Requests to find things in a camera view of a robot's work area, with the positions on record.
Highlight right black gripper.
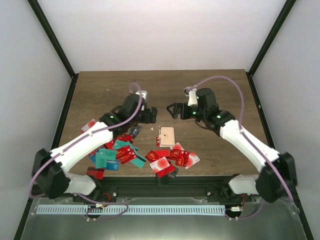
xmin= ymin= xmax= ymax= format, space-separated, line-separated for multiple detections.
xmin=167 ymin=102 xmax=207 ymax=122

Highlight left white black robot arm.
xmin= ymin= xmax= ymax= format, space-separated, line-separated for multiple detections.
xmin=30 ymin=90 xmax=158 ymax=202

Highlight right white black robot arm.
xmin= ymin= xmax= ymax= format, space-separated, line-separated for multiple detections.
xmin=166 ymin=88 xmax=298 ymax=203

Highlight red gold card top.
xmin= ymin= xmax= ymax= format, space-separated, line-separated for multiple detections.
xmin=145 ymin=149 xmax=170 ymax=163

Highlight red gold VIP card centre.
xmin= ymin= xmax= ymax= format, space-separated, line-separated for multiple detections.
xmin=115 ymin=145 xmax=138 ymax=165

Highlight red gold vip card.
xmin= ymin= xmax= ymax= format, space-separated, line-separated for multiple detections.
xmin=169 ymin=142 xmax=190 ymax=167
xmin=115 ymin=145 xmax=138 ymax=165

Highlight red gold VIP card right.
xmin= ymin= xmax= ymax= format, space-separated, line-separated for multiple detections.
xmin=169 ymin=142 xmax=190 ymax=167

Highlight teal VIP card upper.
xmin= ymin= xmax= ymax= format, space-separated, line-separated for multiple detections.
xmin=113 ymin=140 xmax=147 ymax=168

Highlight teal vip card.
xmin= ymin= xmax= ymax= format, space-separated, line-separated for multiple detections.
xmin=113 ymin=140 xmax=147 ymax=168
xmin=95 ymin=148 xmax=117 ymax=169

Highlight red white circle card centre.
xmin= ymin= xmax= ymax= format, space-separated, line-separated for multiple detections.
xmin=150 ymin=157 xmax=170 ymax=174

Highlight red white circle card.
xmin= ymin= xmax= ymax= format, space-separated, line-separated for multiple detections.
xmin=185 ymin=152 xmax=200 ymax=169
xmin=150 ymin=157 xmax=170 ymax=174
xmin=81 ymin=119 xmax=97 ymax=133

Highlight red white circle card right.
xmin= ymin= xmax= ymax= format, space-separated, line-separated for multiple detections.
xmin=185 ymin=152 xmax=200 ymax=169

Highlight red card under circle card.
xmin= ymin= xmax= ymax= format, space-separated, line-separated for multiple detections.
xmin=156 ymin=164 xmax=179 ymax=179

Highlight red white circle card left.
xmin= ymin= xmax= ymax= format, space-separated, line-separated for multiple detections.
xmin=81 ymin=119 xmax=97 ymax=133

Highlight blue chip card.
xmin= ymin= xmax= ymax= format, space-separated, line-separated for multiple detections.
xmin=105 ymin=159 xmax=120 ymax=171

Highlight teal VIP card lower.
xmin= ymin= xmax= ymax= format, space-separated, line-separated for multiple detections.
xmin=95 ymin=148 xmax=117 ymax=169

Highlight black card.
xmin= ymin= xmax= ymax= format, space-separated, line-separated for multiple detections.
xmin=155 ymin=174 xmax=175 ymax=186

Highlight dark red stripe card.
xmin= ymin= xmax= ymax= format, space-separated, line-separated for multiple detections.
xmin=86 ymin=167 xmax=105 ymax=180

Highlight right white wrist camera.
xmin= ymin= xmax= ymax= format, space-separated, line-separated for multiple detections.
xmin=184 ymin=86 xmax=198 ymax=107

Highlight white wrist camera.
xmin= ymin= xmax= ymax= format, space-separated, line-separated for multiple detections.
xmin=184 ymin=86 xmax=198 ymax=107
xmin=135 ymin=90 xmax=148 ymax=111

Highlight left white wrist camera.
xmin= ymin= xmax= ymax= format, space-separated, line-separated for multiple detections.
xmin=135 ymin=90 xmax=148 ymax=111

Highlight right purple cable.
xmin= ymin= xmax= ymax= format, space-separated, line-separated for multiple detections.
xmin=192 ymin=76 xmax=295 ymax=221

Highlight black aluminium front rail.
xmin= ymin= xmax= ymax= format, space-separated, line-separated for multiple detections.
xmin=32 ymin=176 xmax=297 ymax=201

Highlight light blue slotted cable duct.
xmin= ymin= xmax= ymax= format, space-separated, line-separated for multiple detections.
xmin=36 ymin=204 xmax=226 ymax=216

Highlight black frame post right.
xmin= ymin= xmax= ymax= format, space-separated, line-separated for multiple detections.
xmin=247 ymin=0 xmax=296 ymax=77

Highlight black frame post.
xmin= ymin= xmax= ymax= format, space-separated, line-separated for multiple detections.
xmin=26 ymin=0 xmax=77 ymax=78
xmin=247 ymin=0 xmax=296 ymax=77

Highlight black frame post left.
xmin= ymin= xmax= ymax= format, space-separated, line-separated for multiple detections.
xmin=26 ymin=0 xmax=77 ymax=78

